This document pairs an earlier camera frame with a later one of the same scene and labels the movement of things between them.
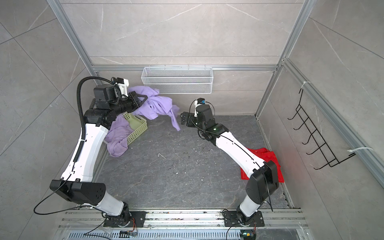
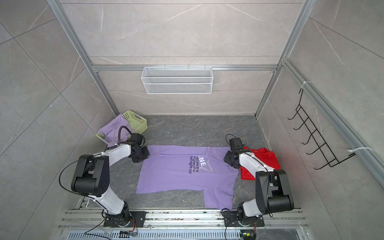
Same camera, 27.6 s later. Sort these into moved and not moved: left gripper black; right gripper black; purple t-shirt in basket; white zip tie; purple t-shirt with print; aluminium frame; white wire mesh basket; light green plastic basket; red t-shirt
Moved: right gripper black; purple t-shirt with print; left gripper black
Not moved: red t-shirt; aluminium frame; white zip tie; purple t-shirt in basket; light green plastic basket; white wire mesh basket
